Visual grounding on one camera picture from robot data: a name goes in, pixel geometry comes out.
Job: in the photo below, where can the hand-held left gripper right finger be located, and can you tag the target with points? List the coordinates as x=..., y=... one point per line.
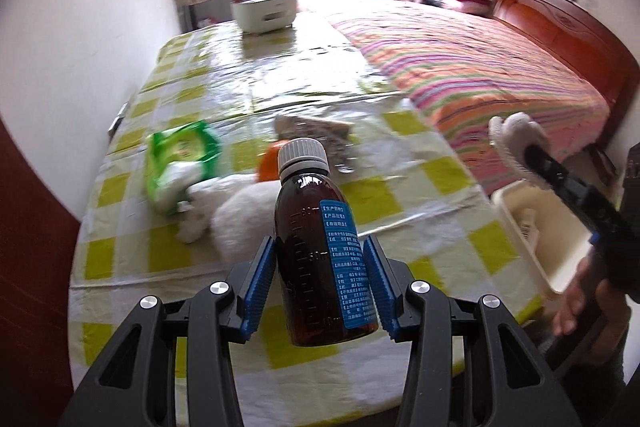
x=377, y=287

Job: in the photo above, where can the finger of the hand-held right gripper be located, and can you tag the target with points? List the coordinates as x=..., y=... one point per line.
x=575, y=187

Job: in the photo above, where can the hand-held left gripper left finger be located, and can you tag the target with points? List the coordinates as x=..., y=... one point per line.
x=257, y=287

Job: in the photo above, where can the brown medicine bottle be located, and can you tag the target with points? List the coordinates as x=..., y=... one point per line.
x=305, y=257

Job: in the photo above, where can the cream plastic trash bin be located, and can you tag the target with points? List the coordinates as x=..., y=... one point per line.
x=560, y=252

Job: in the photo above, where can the white tissue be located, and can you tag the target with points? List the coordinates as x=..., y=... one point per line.
x=235, y=217

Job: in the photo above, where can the white knitted item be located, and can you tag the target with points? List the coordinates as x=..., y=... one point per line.
x=515, y=142

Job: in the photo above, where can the orange round scrap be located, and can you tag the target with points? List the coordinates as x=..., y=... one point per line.
x=267, y=164

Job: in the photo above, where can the green wet wipes packet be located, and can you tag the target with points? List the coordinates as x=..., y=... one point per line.
x=175, y=157

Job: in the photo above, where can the person's right hand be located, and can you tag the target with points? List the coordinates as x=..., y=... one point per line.
x=575, y=302

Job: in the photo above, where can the small white packet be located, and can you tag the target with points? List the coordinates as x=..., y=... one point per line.
x=530, y=223

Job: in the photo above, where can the red wooden headboard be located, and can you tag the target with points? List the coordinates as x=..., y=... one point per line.
x=565, y=27

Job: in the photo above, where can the bed with striped sheet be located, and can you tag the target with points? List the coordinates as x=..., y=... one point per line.
x=465, y=67

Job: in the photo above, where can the crumpled clear plastic wrapper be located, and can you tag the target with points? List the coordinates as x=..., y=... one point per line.
x=320, y=132

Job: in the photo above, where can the yellow checked plastic tablecloth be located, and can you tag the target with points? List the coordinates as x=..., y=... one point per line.
x=240, y=77

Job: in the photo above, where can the dark red wooden door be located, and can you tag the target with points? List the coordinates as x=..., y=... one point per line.
x=30, y=307

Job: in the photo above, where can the small white basket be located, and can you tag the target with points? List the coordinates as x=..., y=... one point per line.
x=265, y=12

